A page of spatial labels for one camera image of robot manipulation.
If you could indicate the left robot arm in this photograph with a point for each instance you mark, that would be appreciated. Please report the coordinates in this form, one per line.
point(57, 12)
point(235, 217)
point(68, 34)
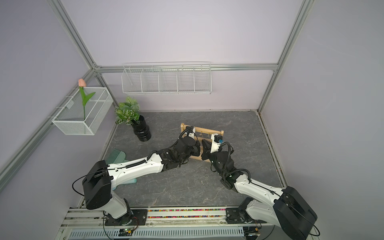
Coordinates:
point(99, 183)

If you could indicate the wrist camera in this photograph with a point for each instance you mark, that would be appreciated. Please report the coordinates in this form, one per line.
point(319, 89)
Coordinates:
point(217, 140)
point(190, 132)

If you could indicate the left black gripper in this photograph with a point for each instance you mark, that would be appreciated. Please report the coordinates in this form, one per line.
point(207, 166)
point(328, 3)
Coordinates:
point(196, 148)

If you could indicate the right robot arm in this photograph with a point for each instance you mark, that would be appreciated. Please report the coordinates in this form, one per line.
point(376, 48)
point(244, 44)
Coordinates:
point(282, 207)

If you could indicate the pink artificial tulip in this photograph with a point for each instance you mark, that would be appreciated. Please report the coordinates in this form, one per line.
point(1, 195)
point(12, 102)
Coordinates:
point(85, 97)

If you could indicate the white mesh wall basket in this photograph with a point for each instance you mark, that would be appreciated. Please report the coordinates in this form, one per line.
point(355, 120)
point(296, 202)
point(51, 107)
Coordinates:
point(70, 118)

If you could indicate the green artificial potted plant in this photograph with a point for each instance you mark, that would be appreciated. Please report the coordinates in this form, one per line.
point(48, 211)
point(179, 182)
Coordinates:
point(127, 112)

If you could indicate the teal dustpan brush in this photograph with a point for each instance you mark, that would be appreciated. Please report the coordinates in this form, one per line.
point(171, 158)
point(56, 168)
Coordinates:
point(119, 157)

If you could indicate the white cable duct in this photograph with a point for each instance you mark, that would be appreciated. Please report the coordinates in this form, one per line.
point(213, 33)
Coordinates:
point(156, 233)

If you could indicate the white wire wall shelf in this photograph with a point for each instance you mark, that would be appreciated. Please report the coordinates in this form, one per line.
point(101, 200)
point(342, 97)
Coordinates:
point(167, 78)

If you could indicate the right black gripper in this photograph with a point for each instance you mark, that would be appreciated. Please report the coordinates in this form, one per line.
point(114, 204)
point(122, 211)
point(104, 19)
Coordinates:
point(206, 152)

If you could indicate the wooden jewelry display stand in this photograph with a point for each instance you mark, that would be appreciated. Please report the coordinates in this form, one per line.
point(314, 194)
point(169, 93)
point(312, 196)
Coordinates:
point(204, 134)

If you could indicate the black plant pot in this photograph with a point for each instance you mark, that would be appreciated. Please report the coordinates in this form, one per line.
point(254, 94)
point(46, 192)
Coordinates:
point(142, 130)

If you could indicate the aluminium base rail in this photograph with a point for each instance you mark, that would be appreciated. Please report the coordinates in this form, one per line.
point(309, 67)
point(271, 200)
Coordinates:
point(168, 217)

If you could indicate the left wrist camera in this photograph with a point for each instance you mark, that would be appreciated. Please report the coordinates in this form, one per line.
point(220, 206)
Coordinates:
point(190, 132)

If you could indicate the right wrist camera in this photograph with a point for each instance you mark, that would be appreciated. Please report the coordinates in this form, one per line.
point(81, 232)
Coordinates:
point(217, 140)

